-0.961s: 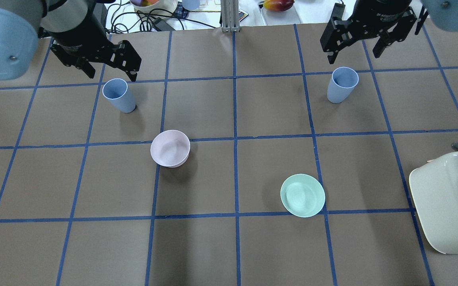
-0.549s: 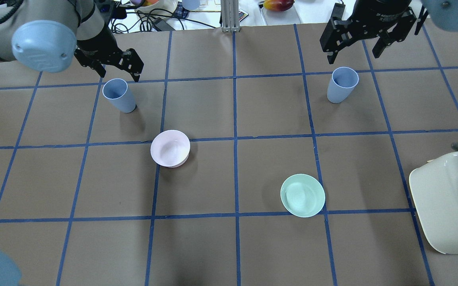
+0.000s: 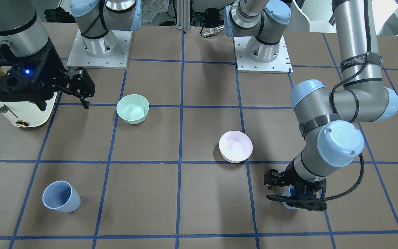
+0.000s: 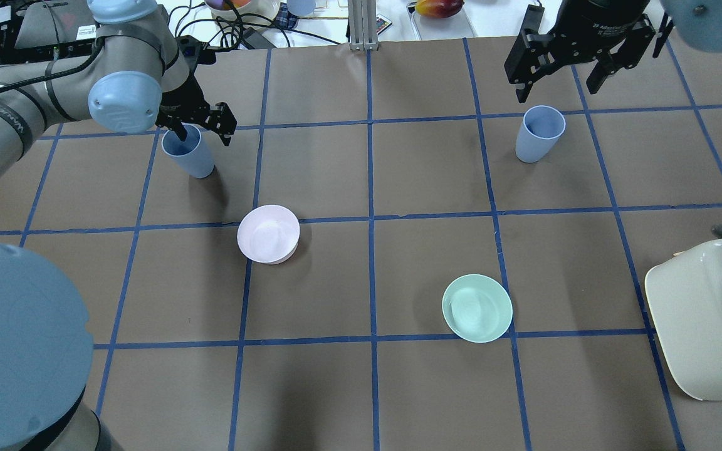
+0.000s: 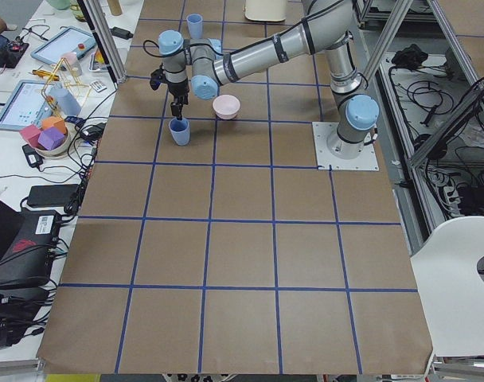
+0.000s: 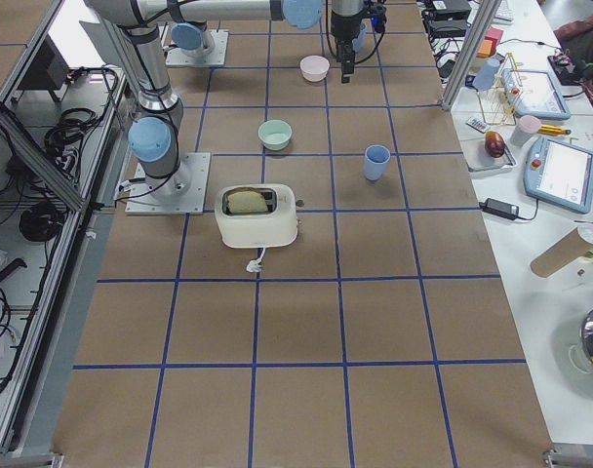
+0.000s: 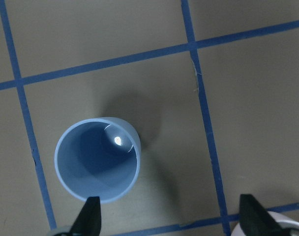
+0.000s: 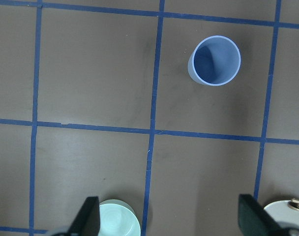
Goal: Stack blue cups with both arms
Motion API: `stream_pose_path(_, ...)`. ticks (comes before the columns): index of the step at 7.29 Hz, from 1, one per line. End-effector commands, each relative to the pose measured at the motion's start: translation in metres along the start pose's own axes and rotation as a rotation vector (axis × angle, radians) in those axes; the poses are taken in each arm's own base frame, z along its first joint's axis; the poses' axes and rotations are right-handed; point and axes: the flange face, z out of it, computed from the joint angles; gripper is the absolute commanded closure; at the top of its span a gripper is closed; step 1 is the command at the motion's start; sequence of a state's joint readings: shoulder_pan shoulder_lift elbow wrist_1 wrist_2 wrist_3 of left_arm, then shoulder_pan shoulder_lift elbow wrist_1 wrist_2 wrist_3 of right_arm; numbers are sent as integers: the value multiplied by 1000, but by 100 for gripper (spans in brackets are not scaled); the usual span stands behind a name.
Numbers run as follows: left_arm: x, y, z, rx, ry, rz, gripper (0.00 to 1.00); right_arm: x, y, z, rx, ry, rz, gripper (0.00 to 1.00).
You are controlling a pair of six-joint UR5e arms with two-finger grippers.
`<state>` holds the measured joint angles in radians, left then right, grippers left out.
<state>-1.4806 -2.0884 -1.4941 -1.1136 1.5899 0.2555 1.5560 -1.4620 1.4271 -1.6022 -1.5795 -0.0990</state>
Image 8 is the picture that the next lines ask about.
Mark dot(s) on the blue cup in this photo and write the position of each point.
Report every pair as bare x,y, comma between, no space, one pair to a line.
215,61

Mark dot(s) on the green bowl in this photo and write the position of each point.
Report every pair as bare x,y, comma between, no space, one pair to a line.
117,218

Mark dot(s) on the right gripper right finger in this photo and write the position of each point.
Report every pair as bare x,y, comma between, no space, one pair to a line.
253,219

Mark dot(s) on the white toaster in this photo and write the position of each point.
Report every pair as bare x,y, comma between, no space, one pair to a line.
285,212

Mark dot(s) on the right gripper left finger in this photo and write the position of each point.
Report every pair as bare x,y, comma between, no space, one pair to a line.
87,220

